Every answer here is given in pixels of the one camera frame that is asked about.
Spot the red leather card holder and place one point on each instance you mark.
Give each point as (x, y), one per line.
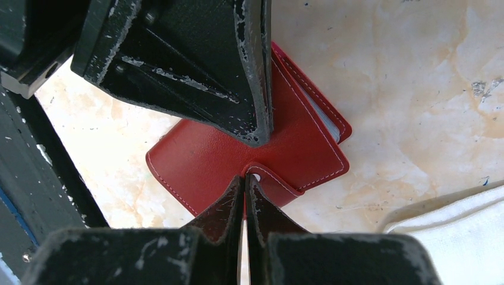
(196, 162)

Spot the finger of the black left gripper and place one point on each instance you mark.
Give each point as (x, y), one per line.
(207, 61)

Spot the white cloth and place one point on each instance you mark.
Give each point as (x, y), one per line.
(461, 229)

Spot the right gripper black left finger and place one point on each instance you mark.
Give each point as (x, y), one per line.
(207, 250)

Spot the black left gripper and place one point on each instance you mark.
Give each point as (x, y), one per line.
(37, 37)

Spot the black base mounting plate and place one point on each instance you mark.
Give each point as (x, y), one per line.
(41, 189)

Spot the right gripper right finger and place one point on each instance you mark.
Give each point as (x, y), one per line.
(282, 252)

